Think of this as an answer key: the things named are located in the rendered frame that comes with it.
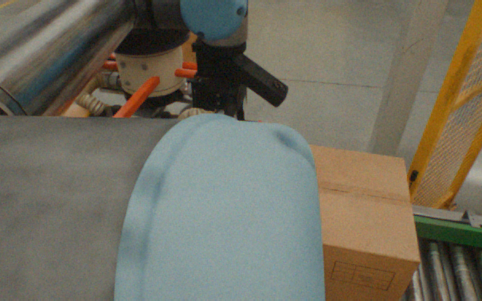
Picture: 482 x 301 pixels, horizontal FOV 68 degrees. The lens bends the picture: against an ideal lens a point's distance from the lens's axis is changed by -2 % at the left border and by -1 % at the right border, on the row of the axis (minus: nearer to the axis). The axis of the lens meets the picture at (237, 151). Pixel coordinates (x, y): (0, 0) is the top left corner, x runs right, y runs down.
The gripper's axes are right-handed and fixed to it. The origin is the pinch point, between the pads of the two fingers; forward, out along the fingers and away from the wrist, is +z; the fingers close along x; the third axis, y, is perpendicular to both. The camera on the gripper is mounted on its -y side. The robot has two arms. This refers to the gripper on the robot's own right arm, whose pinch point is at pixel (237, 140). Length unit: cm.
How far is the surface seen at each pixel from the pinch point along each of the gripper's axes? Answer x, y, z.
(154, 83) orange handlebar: -16.2, 24.8, -0.9
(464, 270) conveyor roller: -36, -75, 72
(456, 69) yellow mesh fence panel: -67, -56, 10
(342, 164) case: -36, -25, 32
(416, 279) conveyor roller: -28, -57, 72
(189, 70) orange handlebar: -23.7, 18.5, -1.3
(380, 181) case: -31, -36, 32
